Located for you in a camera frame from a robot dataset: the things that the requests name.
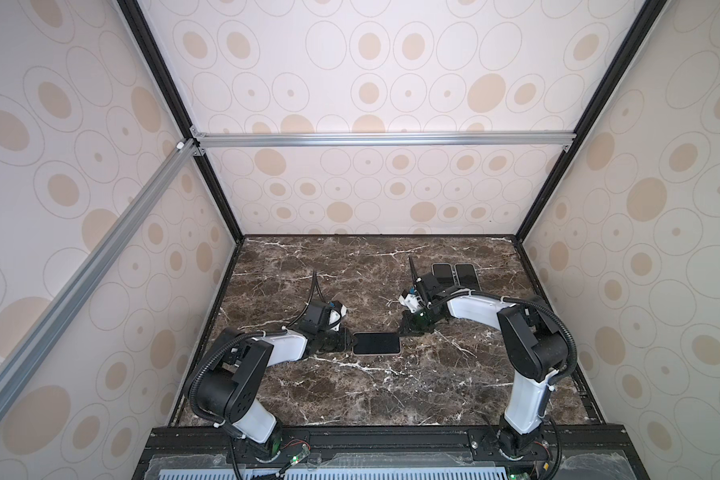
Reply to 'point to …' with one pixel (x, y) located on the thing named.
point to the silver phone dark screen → (442, 269)
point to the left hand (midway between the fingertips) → (363, 337)
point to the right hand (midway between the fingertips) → (399, 333)
